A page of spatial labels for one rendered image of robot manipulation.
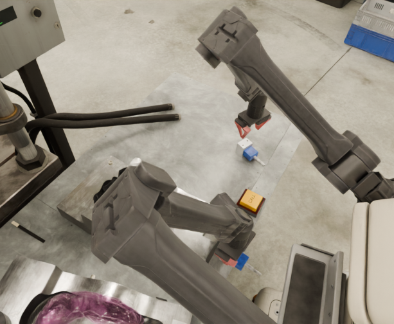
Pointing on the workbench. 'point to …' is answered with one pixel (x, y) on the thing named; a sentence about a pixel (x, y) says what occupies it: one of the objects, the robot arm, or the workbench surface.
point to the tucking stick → (28, 231)
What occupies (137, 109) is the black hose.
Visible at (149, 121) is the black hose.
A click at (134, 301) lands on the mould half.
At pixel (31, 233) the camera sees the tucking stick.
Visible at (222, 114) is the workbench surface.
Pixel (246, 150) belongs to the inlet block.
